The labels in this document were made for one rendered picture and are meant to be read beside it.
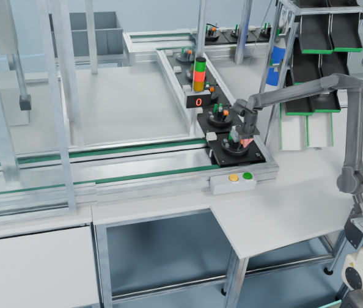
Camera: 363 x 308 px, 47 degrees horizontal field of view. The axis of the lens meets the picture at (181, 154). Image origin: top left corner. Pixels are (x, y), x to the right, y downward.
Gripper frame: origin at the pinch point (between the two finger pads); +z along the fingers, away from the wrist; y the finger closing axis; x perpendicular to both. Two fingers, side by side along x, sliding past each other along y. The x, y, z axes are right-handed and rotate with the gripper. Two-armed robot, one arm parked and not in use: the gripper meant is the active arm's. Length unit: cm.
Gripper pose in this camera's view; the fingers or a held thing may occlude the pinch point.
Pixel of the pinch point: (244, 145)
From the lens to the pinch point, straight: 202.6
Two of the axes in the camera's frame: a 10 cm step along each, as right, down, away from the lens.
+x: 2.4, 6.3, -7.4
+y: -9.7, 1.0, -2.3
